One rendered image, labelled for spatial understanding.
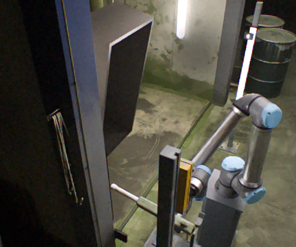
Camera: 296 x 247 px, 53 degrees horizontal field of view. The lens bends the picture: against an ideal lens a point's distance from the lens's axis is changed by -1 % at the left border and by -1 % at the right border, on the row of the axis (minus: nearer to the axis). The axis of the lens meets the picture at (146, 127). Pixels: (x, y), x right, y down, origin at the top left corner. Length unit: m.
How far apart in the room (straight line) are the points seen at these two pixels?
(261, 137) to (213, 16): 2.45
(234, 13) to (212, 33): 0.36
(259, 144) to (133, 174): 1.72
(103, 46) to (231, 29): 2.28
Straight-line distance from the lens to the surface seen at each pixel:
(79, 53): 1.24
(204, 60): 4.18
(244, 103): 1.73
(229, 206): 2.22
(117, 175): 3.19
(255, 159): 1.85
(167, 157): 1.01
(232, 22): 3.91
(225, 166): 2.11
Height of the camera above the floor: 2.32
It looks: 37 degrees down
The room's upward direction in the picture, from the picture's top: straight up
